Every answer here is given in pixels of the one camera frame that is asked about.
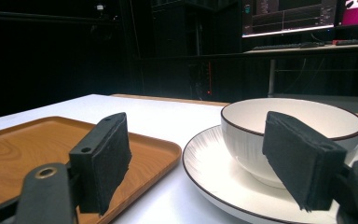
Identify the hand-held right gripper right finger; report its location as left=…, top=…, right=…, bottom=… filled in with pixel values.
left=262, top=110, right=348, bottom=213

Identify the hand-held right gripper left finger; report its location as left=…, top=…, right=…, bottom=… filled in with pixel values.
left=68, top=112, right=133, bottom=217

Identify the white bowl with dark rim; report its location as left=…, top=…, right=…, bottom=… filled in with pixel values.
left=220, top=97, right=358, bottom=189

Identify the wooden tray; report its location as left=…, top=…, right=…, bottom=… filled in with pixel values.
left=0, top=116, right=183, bottom=224

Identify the white plate with dark rim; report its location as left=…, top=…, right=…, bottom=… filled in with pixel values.
left=182, top=124, right=358, bottom=224

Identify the desk with metal leg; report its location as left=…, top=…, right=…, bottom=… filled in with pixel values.
left=242, top=42, right=358, bottom=98

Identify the black keyboard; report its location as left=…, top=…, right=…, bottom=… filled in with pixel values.
left=335, top=37, right=358, bottom=47
left=252, top=41, right=325, bottom=51

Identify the computer monitor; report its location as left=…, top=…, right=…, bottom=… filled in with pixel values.
left=241, top=0, right=338, bottom=39

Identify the metal stand bar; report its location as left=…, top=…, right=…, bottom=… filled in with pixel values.
left=0, top=9, right=119, bottom=23

